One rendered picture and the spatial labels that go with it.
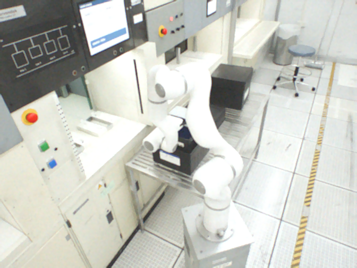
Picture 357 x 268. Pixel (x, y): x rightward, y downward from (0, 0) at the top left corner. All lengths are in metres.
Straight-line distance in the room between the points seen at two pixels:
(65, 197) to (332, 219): 2.04
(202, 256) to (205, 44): 2.26
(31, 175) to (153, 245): 1.22
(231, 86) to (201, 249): 1.25
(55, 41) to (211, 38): 2.02
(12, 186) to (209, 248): 0.87
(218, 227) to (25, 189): 0.85
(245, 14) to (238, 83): 2.43
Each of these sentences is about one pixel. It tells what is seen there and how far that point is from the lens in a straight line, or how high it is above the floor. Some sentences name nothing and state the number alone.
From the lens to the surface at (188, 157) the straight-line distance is 1.44.
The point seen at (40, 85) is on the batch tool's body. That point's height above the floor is 1.45.
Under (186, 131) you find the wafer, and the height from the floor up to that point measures 0.95.
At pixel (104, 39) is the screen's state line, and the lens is 1.35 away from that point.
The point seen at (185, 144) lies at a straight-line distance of 1.45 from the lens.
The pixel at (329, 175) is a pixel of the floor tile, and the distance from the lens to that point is 2.91.
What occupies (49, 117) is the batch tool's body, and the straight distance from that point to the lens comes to 1.21.
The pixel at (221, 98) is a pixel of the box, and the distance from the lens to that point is 2.13.
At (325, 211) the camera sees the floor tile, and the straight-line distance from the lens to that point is 2.58.
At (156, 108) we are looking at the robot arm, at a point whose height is 1.29.
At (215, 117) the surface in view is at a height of 0.86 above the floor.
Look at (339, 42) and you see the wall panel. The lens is 5.46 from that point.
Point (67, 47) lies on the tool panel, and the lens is 1.21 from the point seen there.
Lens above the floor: 1.88
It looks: 37 degrees down
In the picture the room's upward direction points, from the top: 3 degrees counter-clockwise
